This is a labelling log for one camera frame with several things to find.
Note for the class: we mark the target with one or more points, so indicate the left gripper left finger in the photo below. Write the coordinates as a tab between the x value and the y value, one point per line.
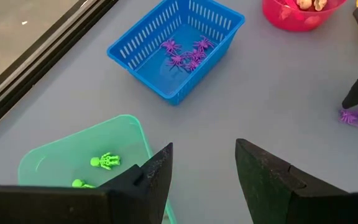
120	202

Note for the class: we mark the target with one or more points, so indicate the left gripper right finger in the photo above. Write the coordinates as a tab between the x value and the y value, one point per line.
275	193

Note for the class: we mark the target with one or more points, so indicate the purple toy spider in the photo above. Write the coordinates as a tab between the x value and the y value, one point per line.
193	65
170	46
204	43
176	60
196	54
351	117

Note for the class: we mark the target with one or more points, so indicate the green toy skeleton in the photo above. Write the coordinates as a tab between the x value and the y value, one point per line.
106	161
81	183

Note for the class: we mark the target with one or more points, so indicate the cream toy skull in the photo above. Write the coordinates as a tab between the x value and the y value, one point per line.
319	4
304	3

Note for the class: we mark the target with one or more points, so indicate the blue plastic basket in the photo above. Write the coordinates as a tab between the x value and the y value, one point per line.
166	77

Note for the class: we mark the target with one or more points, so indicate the teal plastic basket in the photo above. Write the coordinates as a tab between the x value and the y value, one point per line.
73	149

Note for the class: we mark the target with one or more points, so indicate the pink plastic bowl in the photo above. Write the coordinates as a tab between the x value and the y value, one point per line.
294	21

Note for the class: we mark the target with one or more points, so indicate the grey table mat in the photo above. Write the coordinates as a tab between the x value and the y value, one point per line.
228	118

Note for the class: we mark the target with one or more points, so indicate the black table frame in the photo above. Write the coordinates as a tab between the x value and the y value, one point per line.
42	56

